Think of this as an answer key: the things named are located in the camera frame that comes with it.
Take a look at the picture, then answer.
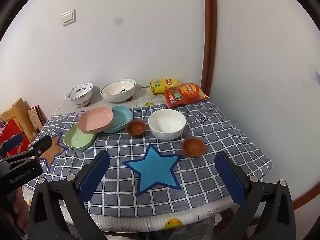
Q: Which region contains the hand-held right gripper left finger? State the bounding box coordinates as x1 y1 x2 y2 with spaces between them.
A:
27 150 111 240

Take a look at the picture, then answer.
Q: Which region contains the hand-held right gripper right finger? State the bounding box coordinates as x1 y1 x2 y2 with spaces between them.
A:
214 151 297 240

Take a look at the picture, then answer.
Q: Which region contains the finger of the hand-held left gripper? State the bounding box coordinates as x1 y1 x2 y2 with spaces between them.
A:
0 133 24 157
5 135 52 164

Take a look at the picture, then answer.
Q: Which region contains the light green plate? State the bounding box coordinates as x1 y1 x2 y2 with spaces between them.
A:
63 122 98 150

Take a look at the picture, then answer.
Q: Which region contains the small brown bowl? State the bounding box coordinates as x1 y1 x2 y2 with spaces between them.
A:
125 120 146 137
182 137 206 158

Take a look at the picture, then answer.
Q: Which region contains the pink plate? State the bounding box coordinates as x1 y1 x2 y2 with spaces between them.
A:
78 106 114 133

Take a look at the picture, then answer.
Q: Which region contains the light blue plate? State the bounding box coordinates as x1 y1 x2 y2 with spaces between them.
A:
102 105 133 134

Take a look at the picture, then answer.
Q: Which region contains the red paper bag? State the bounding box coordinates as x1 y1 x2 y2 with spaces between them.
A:
0 126 32 157

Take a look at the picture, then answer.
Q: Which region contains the patterned cardboard box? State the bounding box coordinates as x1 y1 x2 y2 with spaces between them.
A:
27 105 48 136

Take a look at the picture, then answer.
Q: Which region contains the wooden box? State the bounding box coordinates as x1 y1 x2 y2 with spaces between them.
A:
0 99 34 142

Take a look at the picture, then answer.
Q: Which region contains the grey checked star tablecloth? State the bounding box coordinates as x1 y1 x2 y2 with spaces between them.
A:
24 99 272 217

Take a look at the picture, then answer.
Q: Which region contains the fish pattern ceramic bowl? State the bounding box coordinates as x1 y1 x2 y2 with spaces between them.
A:
65 83 94 107

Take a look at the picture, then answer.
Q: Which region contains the brown wooden baseboard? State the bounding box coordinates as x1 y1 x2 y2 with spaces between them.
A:
292 189 316 211

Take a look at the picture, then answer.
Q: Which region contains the plain white bowl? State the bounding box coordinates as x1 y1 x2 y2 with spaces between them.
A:
148 109 186 141

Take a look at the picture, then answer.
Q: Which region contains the large white printed bowl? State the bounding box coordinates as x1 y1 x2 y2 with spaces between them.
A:
99 79 137 103

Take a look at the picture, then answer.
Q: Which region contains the red chip bag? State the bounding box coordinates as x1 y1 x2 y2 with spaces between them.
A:
164 83 209 109

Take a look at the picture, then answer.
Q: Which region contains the yellow chip bag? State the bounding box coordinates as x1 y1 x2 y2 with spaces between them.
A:
150 78 182 96

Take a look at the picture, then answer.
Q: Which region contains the white wall light switch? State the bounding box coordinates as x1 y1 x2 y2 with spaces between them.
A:
62 9 76 27

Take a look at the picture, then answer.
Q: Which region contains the brown wooden door frame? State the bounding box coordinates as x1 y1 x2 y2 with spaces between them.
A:
201 0 218 96

